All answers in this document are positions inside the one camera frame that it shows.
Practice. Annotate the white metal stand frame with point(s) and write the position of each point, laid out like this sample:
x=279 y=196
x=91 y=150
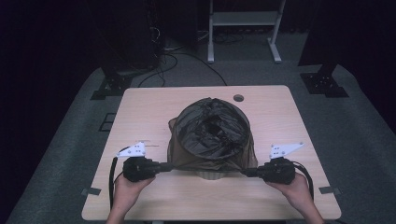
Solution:
x=246 y=18

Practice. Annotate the person's right hand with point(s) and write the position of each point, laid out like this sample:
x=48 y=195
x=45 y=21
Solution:
x=295 y=193

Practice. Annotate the black stand base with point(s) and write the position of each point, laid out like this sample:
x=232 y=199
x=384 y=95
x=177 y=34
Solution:
x=323 y=82
x=113 y=85

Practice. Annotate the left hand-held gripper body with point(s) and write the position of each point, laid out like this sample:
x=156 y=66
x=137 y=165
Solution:
x=140 y=169

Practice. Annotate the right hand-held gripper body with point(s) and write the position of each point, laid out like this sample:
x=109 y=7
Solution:
x=278 y=171

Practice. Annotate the black plastic garbage bag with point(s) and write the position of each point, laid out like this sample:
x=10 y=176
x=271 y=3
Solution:
x=211 y=133

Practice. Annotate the round grey table grommet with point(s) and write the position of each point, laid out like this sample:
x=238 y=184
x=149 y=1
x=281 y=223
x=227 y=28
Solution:
x=238 y=98

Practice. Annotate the person's left hand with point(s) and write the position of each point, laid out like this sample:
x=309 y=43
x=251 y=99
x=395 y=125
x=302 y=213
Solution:
x=127 y=193

